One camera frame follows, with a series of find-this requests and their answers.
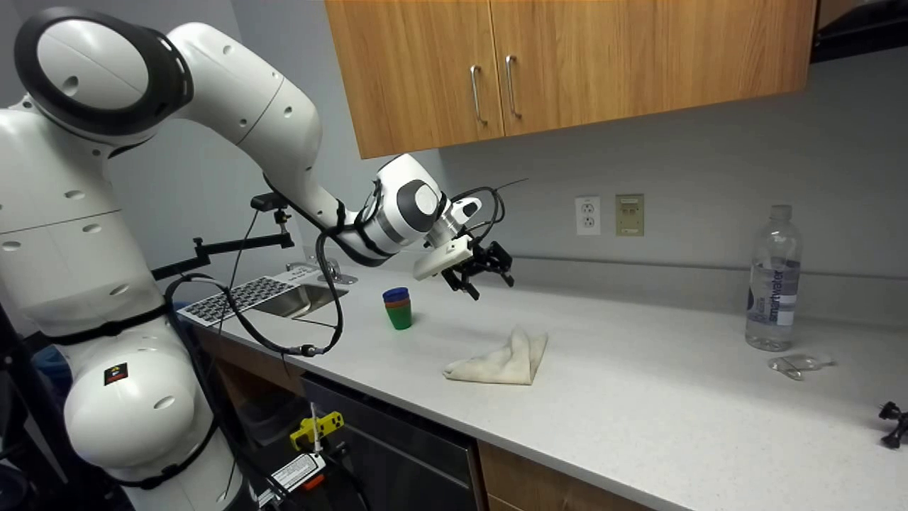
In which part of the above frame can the metal cabinet handle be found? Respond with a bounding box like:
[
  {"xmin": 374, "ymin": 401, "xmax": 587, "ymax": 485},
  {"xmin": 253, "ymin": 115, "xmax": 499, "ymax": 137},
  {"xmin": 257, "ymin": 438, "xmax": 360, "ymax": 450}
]
[
  {"xmin": 469, "ymin": 62, "xmax": 494, "ymax": 132},
  {"xmin": 499, "ymin": 51, "xmax": 526, "ymax": 126}
]

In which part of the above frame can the stained white cloth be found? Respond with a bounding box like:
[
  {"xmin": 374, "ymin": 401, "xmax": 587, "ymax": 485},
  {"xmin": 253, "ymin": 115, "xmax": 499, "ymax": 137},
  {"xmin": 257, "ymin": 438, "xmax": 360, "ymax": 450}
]
[{"xmin": 442, "ymin": 325, "xmax": 553, "ymax": 390}]

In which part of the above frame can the clear plastic wrapper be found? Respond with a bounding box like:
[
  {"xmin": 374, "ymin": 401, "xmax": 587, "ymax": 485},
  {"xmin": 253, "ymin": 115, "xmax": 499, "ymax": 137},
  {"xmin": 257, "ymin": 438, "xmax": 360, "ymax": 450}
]
[{"xmin": 765, "ymin": 352, "xmax": 841, "ymax": 384}]

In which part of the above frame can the clear plastic water bottle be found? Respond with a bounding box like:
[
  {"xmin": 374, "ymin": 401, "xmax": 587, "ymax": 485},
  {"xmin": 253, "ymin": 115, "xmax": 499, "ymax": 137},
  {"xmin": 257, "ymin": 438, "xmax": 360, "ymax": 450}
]
[{"xmin": 744, "ymin": 203, "xmax": 807, "ymax": 355}]

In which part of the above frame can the wall power outlet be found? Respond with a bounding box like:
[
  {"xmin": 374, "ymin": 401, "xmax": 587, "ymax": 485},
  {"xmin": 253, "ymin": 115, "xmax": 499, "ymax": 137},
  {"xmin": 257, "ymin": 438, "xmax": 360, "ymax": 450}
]
[{"xmin": 614, "ymin": 191, "xmax": 648, "ymax": 240}]

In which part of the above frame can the white wall outlet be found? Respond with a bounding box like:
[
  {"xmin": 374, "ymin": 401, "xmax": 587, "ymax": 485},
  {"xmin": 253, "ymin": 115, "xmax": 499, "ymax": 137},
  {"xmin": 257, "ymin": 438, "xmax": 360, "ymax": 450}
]
[{"xmin": 572, "ymin": 194, "xmax": 604, "ymax": 240}]

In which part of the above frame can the red and white device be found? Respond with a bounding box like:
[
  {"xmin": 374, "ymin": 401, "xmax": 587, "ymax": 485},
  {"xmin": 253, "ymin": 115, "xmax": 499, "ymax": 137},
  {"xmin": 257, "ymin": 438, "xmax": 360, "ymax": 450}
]
[{"xmin": 248, "ymin": 450, "xmax": 335, "ymax": 511}]

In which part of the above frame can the blue and green cup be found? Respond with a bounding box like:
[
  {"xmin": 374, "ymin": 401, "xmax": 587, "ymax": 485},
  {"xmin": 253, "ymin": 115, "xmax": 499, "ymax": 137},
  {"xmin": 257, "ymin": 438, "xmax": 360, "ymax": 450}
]
[{"xmin": 379, "ymin": 284, "xmax": 416, "ymax": 333}]

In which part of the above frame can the wooden base cabinet front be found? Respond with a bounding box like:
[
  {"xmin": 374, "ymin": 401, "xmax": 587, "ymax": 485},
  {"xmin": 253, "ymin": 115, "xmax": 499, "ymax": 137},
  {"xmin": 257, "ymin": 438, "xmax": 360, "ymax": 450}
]
[{"xmin": 475, "ymin": 438, "xmax": 659, "ymax": 511}]

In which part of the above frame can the dark range hood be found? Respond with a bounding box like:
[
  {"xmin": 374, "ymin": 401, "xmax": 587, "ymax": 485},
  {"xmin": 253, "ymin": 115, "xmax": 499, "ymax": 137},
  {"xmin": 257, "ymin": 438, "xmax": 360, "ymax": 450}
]
[{"xmin": 809, "ymin": 0, "xmax": 908, "ymax": 65}]

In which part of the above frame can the small black tripod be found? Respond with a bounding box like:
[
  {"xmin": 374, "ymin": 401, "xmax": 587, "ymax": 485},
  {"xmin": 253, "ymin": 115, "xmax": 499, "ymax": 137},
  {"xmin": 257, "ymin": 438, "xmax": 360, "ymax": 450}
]
[{"xmin": 877, "ymin": 397, "xmax": 908, "ymax": 453}]

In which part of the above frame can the steel sink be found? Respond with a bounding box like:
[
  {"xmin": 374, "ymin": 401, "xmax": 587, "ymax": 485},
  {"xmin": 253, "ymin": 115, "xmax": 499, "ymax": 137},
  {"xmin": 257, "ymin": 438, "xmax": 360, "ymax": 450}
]
[{"xmin": 177, "ymin": 267, "xmax": 360, "ymax": 329}]

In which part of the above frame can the black dishwasher front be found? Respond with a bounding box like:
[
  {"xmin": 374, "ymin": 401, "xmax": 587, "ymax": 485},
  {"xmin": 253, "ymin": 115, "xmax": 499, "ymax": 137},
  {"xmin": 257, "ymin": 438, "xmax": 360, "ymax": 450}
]
[{"xmin": 297, "ymin": 370, "xmax": 487, "ymax": 511}]

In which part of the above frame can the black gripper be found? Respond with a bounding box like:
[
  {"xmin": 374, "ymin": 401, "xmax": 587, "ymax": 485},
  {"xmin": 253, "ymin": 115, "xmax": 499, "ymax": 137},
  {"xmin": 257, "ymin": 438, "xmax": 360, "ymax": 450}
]
[{"xmin": 438, "ymin": 240, "xmax": 519, "ymax": 305}]

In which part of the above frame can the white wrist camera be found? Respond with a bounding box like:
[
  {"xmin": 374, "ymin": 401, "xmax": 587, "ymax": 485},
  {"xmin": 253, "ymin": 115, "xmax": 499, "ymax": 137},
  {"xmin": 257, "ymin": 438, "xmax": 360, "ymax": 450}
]
[{"xmin": 411, "ymin": 233, "xmax": 476, "ymax": 281}]

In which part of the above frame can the wooden wall cabinet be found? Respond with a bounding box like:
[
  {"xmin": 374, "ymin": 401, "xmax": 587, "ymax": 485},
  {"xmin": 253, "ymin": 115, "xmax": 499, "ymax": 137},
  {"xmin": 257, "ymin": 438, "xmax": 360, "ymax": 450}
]
[{"xmin": 324, "ymin": 0, "xmax": 819, "ymax": 162}]

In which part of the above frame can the yellow clamp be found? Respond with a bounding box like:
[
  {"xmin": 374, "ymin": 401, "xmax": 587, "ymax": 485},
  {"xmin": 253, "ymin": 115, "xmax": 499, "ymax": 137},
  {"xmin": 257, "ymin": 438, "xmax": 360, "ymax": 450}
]
[{"xmin": 286, "ymin": 409, "xmax": 348, "ymax": 455}]

